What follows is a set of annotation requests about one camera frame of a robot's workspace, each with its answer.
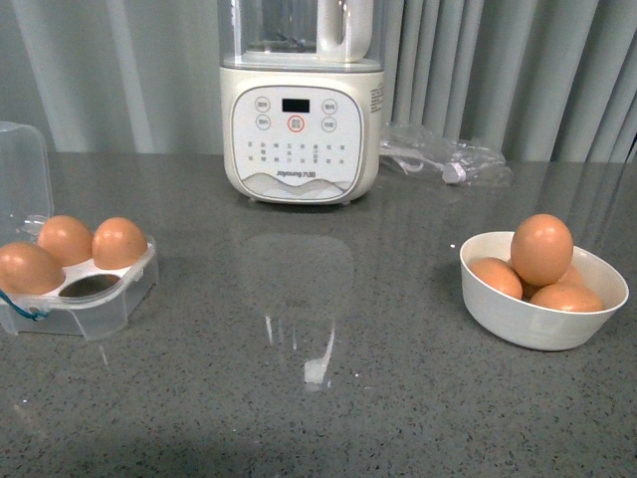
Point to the clear plastic egg box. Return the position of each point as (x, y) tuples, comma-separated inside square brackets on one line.
[(93, 303)]

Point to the cream soy milk maker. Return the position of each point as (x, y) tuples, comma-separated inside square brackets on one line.
[(301, 97)]

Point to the clear plastic bag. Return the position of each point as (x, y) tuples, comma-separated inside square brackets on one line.
[(485, 167)]

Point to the brown egg back in bowl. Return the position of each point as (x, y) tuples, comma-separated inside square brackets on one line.
[(571, 276)]

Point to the white power cord plug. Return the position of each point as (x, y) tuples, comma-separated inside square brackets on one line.
[(423, 162)]

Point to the brown egg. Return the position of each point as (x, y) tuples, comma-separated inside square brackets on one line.
[(567, 298), (499, 275), (571, 276), (27, 268), (67, 239), (118, 242), (541, 249)]

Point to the brown egg front in bowl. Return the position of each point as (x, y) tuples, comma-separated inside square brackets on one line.
[(567, 298)]

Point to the white round bowl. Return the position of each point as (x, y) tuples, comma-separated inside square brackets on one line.
[(530, 326)]

